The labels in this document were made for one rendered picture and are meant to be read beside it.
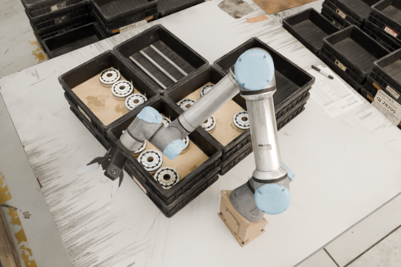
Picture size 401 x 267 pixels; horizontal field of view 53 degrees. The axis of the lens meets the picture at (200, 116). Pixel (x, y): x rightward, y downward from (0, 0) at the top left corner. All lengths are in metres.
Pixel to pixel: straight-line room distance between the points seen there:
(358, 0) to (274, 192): 2.41
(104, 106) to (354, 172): 1.18
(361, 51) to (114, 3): 1.78
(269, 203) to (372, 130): 0.93
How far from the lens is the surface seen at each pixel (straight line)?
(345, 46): 3.02
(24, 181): 2.81
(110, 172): 1.34
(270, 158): 1.30
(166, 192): 1.51
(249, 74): 1.21
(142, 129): 1.35
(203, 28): 2.47
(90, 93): 1.98
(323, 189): 1.86
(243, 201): 1.49
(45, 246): 2.56
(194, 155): 1.70
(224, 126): 1.80
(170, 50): 2.13
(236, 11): 2.60
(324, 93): 2.19
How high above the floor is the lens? 2.27
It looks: 52 degrees down
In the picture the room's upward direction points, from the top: 1 degrees clockwise
